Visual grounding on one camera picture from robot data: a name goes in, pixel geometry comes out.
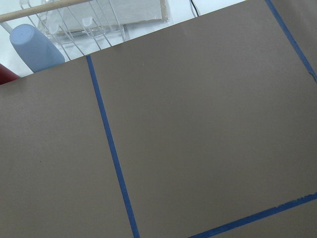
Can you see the grey cardboard sheet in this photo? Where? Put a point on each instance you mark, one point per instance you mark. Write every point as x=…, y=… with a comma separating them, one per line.
x=135, y=11

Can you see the clear acrylic rack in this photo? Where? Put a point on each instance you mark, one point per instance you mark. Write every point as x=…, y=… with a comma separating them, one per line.
x=80, y=29

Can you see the light blue plastic cup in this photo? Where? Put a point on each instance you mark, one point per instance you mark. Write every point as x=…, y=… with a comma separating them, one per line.
x=34, y=48

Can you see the red cylinder tube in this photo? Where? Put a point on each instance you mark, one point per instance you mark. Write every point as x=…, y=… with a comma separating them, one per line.
x=7, y=75

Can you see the wooden dowel stick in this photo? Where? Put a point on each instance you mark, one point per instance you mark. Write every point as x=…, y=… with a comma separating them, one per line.
x=39, y=9

